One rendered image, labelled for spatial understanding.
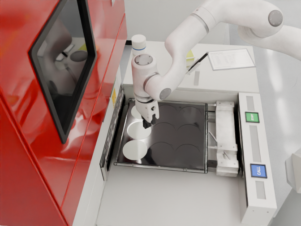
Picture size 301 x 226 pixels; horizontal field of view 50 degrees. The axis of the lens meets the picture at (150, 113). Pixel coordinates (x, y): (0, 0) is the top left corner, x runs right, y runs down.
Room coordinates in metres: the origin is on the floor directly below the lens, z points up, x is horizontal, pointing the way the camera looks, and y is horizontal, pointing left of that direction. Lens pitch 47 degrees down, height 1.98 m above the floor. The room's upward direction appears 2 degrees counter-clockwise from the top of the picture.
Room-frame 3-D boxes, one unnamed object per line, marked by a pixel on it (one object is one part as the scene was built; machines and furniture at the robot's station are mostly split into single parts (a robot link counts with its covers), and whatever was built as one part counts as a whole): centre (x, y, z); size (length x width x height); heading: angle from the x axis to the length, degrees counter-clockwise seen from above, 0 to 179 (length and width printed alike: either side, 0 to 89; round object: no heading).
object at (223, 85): (1.25, -0.21, 0.89); 0.62 x 0.35 x 0.14; 81
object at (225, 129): (0.86, -0.32, 0.87); 0.36 x 0.08 x 0.03; 171
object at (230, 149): (0.78, -0.31, 0.89); 0.08 x 0.03 x 0.03; 81
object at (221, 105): (1.02, -0.34, 0.89); 0.08 x 0.03 x 0.03; 81
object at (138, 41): (1.34, 0.04, 1.01); 0.07 x 0.07 x 0.10
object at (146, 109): (0.84, 0.02, 1.11); 0.10 x 0.07 x 0.11; 33
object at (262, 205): (0.76, -0.40, 0.89); 0.55 x 0.09 x 0.14; 171
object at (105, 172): (0.90, 0.16, 0.89); 0.44 x 0.02 x 0.10; 171
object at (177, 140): (0.88, -0.05, 0.90); 0.34 x 0.34 x 0.01; 81
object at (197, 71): (1.11, -0.20, 1.03); 0.06 x 0.04 x 0.13; 81
